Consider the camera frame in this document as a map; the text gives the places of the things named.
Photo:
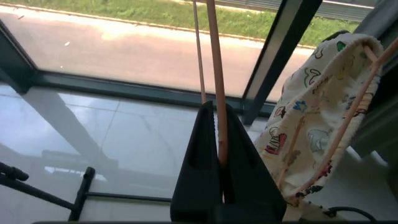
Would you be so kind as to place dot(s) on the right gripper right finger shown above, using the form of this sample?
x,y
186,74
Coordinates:
x,y
252,193

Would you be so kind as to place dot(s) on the black clothes rack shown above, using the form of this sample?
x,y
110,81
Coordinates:
x,y
81,193

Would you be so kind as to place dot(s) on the brown curtain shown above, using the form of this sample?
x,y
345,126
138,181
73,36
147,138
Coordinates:
x,y
373,130

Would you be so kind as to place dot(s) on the pink clothes hanger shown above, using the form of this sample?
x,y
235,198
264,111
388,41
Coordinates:
x,y
217,77
348,118

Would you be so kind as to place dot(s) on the window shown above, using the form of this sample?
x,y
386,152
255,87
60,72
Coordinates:
x,y
280,46

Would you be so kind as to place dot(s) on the cream printed garment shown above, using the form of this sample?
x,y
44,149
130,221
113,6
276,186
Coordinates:
x,y
320,102

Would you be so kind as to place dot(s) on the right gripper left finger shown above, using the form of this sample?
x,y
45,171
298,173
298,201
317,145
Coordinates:
x,y
196,193

